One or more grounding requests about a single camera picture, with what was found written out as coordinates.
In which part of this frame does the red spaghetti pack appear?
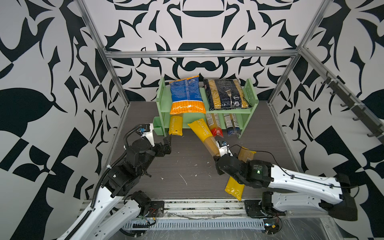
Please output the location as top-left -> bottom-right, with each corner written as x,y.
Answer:
206,113 -> 224,138

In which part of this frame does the green two-tier shelf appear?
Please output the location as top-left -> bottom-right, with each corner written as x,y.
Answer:
151,76 -> 260,139

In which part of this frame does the blue orange pasta bag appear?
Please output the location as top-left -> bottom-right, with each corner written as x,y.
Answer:
170,76 -> 206,115

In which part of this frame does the wall hook rail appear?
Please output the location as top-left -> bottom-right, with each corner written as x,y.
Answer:
322,71 -> 384,145

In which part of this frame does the small green bin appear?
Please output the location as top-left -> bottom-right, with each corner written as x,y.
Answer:
153,117 -> 164,136

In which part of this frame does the aluminium frame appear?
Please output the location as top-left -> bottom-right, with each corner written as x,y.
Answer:
73,0 -> 384,145

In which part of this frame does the yellow Pastatime spaghetti bag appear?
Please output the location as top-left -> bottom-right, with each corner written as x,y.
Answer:
188,119 -> 220,157

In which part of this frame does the small electronics board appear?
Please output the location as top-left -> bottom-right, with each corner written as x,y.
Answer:
263,218 -> 283,235

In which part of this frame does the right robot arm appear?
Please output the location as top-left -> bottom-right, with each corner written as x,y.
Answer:
214,154 -> 358,222

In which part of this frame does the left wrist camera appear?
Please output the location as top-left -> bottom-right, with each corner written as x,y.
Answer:
139,123 -> 155,147

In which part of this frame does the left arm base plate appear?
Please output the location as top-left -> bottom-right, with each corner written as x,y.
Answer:
139,201 -> 165,218

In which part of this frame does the black penne pasta bag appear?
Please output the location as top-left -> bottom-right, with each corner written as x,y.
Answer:
203,79 -> 250,111

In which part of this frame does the brown cardboard pasta box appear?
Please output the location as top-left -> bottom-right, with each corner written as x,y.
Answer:
224,146 -> 258,202

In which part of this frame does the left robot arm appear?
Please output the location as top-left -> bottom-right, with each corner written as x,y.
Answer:
60,135 -> 172,240

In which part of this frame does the grey blue spaghetti pack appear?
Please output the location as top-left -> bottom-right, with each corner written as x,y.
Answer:
224,114 -> 241,136

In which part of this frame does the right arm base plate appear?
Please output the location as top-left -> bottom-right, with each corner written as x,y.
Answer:
244,200 -> 286,219

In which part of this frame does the white cable duct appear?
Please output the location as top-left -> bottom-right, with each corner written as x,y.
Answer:
123,219 -> 265,231

